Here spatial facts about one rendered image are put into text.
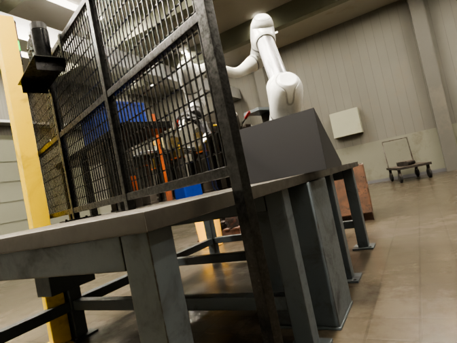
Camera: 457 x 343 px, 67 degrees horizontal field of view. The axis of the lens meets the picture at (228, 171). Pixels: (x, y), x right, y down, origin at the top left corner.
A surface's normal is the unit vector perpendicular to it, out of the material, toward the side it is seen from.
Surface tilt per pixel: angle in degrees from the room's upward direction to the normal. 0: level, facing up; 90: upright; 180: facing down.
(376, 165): 90
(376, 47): 90
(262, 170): 90
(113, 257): 90
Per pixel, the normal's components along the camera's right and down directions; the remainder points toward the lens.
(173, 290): 0.85, -0.19
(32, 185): 0.65, -0.16
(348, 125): -0.48, 0.06
